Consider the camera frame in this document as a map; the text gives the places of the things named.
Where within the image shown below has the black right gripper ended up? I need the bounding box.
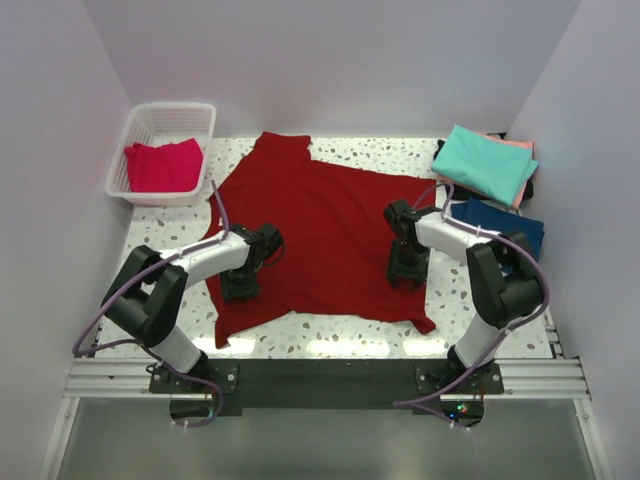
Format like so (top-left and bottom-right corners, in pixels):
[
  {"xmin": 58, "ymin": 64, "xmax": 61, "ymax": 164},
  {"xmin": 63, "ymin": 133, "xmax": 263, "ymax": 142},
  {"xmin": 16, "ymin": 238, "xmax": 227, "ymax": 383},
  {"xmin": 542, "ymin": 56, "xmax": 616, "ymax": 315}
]
[{"xmin": 386, "ymin": 238, "xmax": 431, "ymax": 290}]

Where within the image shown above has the dark red t-shirt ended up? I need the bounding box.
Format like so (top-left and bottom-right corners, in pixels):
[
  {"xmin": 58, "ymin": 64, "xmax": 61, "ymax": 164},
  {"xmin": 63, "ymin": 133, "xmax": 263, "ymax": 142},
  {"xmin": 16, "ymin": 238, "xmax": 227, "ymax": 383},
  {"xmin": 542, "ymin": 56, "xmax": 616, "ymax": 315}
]
[{"xmin": 206, "ymin": 132, "xmax": 436, "ymax": 348}]

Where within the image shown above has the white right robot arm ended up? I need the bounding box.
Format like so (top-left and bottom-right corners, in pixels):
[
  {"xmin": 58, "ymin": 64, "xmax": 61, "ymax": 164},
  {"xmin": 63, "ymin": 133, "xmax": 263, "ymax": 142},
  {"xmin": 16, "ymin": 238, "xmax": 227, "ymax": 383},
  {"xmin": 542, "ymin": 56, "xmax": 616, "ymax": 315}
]
[{"xmin": 383, "ymin": 200, "xmax": 549, "ymax": 393}]

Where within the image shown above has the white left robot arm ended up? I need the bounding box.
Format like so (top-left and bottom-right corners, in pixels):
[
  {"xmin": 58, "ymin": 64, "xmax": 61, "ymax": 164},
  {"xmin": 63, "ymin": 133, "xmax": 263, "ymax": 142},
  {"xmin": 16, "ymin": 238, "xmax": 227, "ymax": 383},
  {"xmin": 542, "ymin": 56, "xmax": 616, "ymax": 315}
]
[{"xmin": 103, "ymin": 224, "xmax": 284, "ymax": 392}]

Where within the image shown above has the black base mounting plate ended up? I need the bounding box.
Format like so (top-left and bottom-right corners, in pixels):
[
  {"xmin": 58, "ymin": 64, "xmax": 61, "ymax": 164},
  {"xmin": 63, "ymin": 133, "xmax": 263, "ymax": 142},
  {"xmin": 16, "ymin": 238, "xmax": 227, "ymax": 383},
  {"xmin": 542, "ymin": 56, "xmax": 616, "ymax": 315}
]
[{"xmin": 146, "ymin": 358, "xmax": 505, "ymax": 426}]

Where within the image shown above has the navy blue folded t-shirt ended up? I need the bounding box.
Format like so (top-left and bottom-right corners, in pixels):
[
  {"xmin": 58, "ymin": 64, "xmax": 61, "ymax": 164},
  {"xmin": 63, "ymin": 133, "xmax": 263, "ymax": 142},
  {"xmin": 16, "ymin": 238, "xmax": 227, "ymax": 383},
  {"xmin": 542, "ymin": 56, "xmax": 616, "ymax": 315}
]
[{"xmin": 446, "ymin": 198, "xmax": 545, "ymax": 261}]

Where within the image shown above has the magenta t-shirt in basket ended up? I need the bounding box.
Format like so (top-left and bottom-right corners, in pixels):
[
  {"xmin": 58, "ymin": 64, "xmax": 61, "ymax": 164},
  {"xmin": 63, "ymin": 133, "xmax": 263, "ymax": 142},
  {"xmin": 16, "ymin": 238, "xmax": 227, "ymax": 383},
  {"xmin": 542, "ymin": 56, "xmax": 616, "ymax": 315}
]
[{"xmin": 124, "ymin": 138, "xmax": 204, "ymax": 193}]

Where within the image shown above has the white plastic laundry basket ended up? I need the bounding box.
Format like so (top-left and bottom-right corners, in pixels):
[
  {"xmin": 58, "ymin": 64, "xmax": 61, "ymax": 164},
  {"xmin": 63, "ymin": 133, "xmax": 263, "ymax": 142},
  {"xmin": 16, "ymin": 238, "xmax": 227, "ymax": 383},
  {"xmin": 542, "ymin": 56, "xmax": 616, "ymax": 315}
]
[{"xmin": 104, "ymin": 102, "xmax": 216, "ymax": 206}]

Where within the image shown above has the teal folded t-shirt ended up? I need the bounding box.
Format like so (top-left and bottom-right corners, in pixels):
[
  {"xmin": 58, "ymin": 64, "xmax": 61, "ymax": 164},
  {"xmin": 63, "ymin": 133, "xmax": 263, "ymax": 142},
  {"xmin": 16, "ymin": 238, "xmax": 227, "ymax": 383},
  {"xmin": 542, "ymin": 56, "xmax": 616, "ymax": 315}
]
[{"xmin": 432, "ymin": 125, "xmax": 539, "ymax": 207}]

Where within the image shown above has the pink folded t-shirt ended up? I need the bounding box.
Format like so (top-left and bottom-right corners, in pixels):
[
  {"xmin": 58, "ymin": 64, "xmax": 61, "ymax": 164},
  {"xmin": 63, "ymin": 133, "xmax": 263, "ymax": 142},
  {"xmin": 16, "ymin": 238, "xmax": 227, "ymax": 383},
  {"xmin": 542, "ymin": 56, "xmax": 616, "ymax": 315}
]
[{"xmin": 481, "ymin": 133, "xmax": 538, "ymax": 208}]

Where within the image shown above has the aluminium frame rail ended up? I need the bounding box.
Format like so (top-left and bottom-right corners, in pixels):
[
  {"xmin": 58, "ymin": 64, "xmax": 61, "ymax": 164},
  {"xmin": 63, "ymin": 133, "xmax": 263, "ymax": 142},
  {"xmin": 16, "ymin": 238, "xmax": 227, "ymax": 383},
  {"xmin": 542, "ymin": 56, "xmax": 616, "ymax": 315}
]
[{"xmin": 65, "ymin": 358, "xmax": 590, "ymax": 405}]

